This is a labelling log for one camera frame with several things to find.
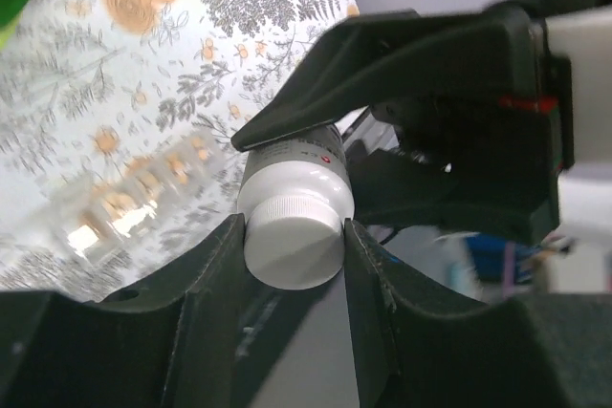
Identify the white pill bottle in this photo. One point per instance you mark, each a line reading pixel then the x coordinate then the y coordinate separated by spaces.
pixel 311 165

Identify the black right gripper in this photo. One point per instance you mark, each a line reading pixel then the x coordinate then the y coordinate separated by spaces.
pixel 478 93

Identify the floral patterned table mat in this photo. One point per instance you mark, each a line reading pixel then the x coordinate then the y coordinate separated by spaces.
pixel 93 90

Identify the white bottle cap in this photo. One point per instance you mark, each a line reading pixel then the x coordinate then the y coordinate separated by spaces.
pixel 294 243

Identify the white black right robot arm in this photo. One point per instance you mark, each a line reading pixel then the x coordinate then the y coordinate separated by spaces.
pixel 579 30

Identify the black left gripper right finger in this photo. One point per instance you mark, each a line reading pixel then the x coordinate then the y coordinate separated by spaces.
pixel 417 343

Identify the clear weekly pill organizer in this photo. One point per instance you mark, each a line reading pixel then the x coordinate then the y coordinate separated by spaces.
pixel 94 222

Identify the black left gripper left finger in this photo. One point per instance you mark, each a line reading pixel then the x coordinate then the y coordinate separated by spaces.
pixel 165 341

